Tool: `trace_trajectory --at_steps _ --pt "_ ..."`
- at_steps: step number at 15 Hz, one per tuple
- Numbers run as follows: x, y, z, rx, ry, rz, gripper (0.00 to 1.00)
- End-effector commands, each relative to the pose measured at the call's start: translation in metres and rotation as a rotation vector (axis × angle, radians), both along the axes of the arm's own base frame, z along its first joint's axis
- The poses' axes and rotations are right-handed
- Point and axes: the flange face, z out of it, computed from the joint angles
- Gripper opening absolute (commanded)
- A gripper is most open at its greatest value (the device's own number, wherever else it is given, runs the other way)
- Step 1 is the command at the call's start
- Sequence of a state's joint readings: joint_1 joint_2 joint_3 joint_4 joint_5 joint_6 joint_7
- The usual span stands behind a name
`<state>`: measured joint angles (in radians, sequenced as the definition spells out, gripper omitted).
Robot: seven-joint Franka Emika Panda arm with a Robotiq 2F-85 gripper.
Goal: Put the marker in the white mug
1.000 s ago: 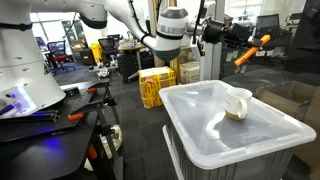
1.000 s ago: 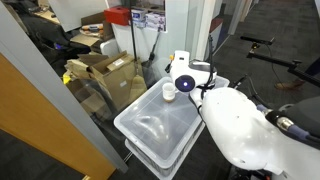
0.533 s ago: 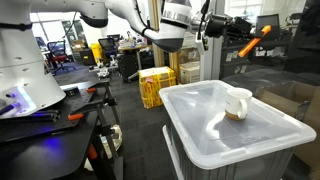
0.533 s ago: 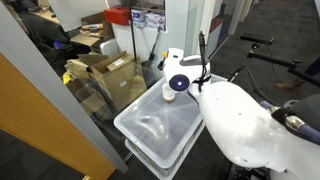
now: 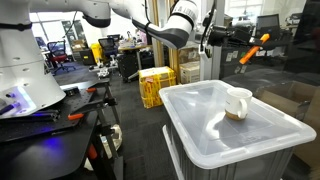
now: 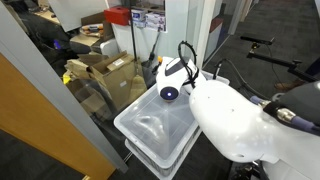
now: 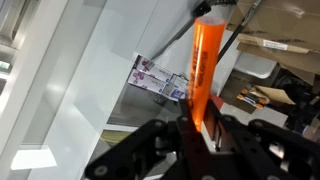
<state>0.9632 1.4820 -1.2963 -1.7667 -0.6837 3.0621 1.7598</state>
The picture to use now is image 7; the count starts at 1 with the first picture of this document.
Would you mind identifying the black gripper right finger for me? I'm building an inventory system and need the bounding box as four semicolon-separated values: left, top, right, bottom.
203;98;268;180

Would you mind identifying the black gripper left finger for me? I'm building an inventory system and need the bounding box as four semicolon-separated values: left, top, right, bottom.
166;98;214;180

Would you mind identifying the orange marker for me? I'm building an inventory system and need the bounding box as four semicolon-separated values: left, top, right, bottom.
187;15;228;134

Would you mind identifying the orange and white package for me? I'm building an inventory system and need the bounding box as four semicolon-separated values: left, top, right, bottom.
236;87;269;110

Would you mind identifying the flat cardboard sheet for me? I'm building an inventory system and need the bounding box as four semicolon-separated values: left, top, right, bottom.
254;84;297;106

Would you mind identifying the white plastic container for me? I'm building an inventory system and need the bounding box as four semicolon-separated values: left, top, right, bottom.
233;51;278;80

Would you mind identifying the black pole broom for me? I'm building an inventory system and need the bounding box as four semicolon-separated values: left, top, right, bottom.
151;0;212;62

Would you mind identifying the large open cardboard box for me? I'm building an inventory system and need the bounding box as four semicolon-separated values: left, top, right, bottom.
226;0;320;76

